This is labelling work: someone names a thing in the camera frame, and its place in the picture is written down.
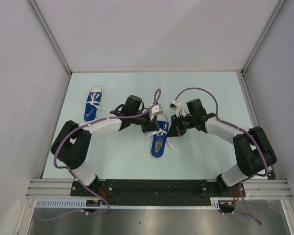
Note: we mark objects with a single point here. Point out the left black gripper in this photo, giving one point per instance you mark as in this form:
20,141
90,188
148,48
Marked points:
150,126

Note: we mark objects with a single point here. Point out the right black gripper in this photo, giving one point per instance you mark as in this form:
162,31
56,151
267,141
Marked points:
175,129

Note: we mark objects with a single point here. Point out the white shoelace of sneaker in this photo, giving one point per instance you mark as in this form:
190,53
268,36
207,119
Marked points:
158,143

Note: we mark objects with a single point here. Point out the blue sneaker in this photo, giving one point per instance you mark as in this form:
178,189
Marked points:
163,122
93,103

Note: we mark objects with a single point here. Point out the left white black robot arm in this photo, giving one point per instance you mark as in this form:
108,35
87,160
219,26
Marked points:
72,143

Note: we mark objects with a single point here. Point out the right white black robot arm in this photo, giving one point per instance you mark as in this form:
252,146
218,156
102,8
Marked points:
253,151

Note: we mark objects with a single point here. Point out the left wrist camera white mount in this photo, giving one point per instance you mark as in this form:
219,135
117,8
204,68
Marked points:
155,111

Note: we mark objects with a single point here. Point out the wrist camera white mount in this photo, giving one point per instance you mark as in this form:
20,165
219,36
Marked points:
175,105
155,111

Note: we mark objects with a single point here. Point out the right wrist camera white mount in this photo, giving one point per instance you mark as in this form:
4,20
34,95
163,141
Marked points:
175,105

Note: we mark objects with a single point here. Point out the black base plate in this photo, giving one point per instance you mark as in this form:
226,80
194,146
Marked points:
160,193

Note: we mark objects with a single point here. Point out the aluminium corner post right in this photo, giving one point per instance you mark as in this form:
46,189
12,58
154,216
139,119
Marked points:
264,33

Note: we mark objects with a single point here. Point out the aluminium corner post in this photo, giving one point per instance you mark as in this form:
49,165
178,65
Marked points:
264,33
38,14

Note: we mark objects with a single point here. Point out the aluminium corner post left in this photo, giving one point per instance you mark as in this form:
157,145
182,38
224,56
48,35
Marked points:
38,14

